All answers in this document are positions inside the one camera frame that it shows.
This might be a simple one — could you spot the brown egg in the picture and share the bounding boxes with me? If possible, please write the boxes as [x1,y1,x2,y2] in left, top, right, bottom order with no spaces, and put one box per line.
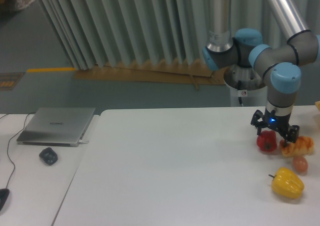
[292,156,309,173]

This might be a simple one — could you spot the black computer mouse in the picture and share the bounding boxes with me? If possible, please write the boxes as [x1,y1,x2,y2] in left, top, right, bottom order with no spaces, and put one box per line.
[0,188,10,210]

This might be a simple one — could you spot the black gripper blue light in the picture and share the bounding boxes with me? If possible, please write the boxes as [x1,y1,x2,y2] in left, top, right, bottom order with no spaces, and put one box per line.
[250,109,300,147]

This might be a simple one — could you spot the grey folding partition screen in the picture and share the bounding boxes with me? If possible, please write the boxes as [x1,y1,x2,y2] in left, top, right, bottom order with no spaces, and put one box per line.
[39,0,320,71]

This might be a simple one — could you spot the flat brown cardboard sheet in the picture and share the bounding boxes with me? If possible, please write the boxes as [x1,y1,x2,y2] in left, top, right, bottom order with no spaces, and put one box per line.
[73,59,227,90]

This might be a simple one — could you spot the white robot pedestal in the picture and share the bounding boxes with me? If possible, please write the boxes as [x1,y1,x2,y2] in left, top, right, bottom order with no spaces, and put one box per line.
[223,65,267,107]

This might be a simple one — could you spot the red bell pepper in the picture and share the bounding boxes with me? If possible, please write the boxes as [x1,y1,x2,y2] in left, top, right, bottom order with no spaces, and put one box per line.
[256,131,278,152]

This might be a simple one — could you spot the black mouse cable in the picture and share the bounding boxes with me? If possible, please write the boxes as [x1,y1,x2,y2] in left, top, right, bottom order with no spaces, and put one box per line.
[0,111,37,189]

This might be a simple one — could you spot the wicker basket edge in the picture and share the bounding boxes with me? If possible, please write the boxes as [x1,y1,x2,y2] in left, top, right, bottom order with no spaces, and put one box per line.
[314,101,320,111]

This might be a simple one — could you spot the silver closed laptop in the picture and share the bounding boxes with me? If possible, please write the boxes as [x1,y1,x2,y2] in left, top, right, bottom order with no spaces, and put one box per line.
[16,107,95,146]

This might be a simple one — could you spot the yellow bell pepper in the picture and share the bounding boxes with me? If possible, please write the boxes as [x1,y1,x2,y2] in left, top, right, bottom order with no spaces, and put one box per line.
[269,167,304,199]

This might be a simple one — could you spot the glazed bread loaf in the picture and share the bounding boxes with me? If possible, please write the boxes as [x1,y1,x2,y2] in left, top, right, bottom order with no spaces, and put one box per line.
[279,136,314,157]

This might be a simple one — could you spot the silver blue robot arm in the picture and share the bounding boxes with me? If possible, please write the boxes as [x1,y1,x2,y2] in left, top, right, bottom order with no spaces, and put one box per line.
[202,0,320,143]

